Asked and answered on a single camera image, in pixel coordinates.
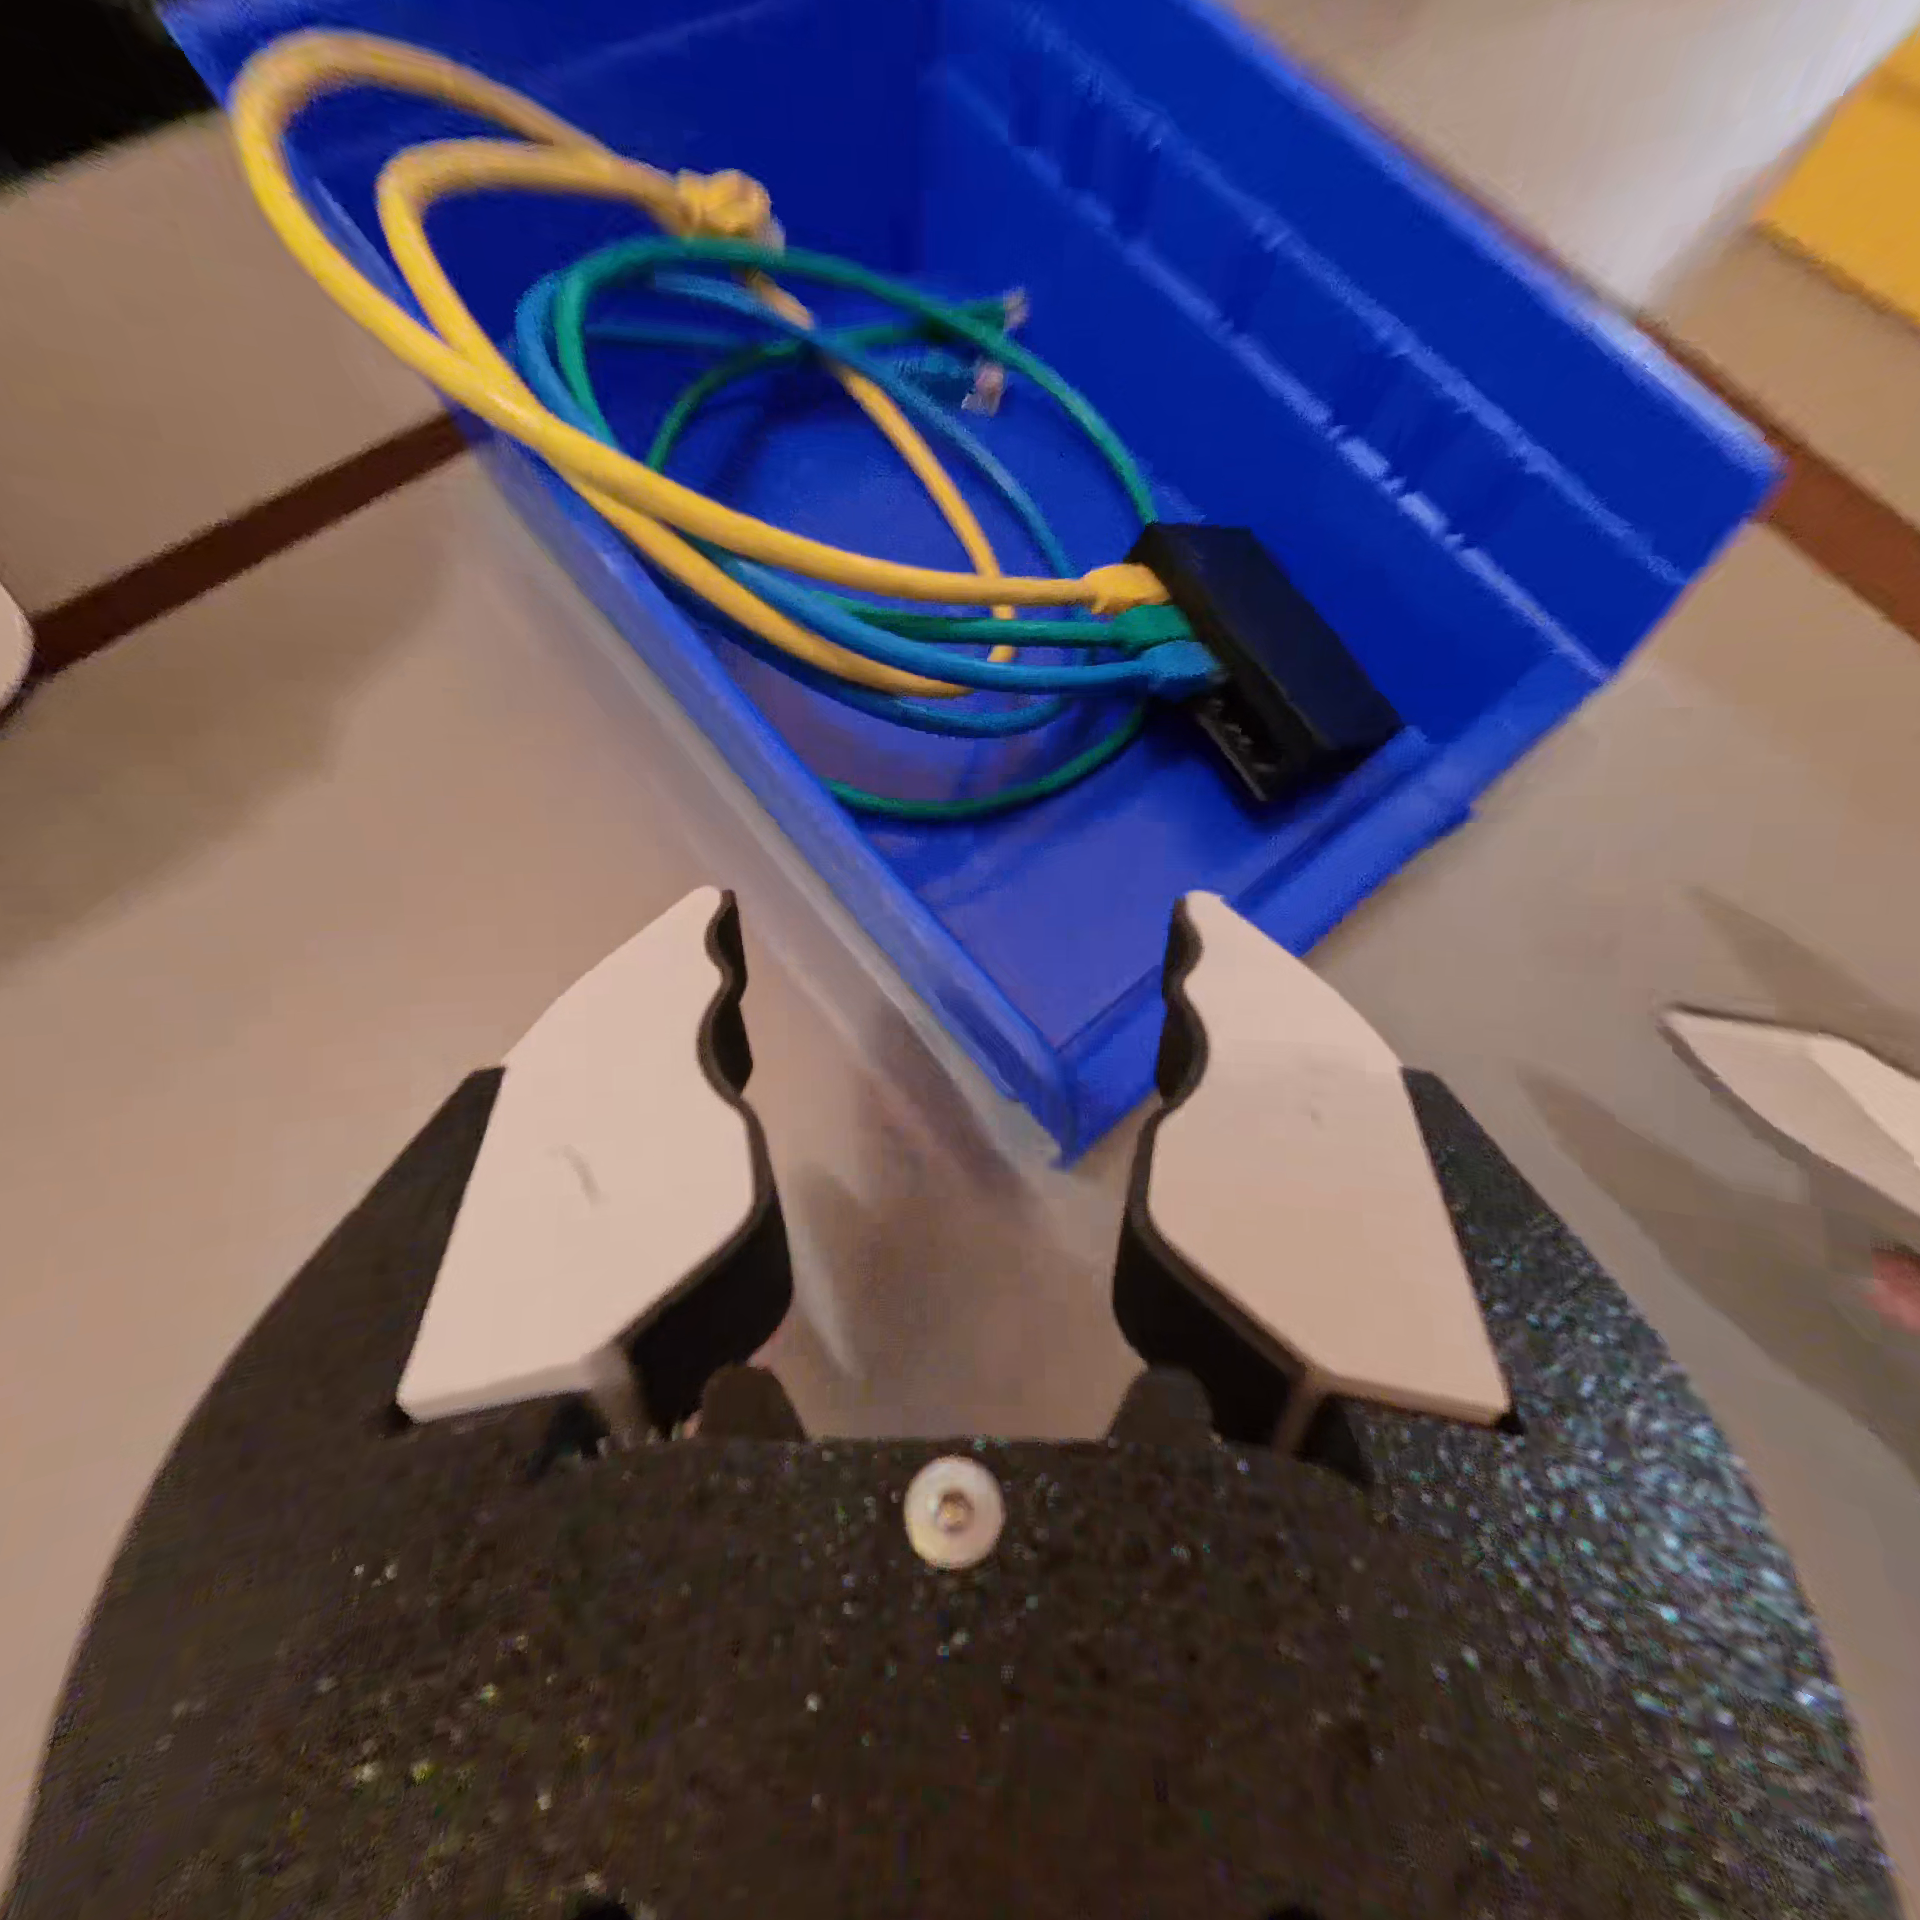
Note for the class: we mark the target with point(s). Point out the white stand base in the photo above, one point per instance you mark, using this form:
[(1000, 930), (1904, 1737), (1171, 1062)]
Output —
[(14, 645)]

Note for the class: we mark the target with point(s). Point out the person's right hand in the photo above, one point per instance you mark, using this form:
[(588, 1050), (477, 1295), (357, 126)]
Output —
[(1900, 1288)]

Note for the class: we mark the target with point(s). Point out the blue plastic bin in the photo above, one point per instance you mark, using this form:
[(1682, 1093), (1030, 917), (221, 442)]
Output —
[(1349, 373)]

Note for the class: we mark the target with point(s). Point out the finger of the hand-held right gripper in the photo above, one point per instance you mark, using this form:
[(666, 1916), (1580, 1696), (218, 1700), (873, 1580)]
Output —
[(1833, 1103)]

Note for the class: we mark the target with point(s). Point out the yellow plastic bin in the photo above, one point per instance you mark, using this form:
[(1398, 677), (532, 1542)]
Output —
[(1862, 211)]

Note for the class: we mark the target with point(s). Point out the black network switch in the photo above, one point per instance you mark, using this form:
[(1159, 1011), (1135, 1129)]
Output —
[(1289, 645)]

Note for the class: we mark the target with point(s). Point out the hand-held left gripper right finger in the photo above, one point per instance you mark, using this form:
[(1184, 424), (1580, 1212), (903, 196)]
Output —
[(1306, 1183)]

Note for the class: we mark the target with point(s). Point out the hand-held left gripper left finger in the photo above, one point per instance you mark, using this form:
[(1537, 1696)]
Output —
[(602, 1169)]

